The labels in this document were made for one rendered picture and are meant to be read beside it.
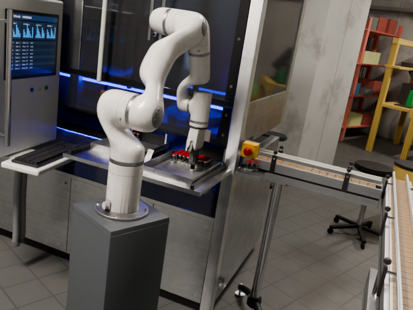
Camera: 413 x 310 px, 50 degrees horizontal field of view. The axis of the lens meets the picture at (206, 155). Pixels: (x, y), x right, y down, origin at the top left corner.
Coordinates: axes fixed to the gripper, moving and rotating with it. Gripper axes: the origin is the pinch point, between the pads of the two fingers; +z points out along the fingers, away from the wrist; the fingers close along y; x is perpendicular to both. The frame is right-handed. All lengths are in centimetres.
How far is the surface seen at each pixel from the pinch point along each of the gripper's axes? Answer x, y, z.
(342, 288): 79, -102, 94
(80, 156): -47, 21, 6
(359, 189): 74, -29, 3
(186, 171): -1.7, 2.4, 5.9
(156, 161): -16.8, 4.1, 4.5
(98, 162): -36.8, 22.0, 6.0
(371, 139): 76, -572, 74
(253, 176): 25.2, -17.9, 6.4
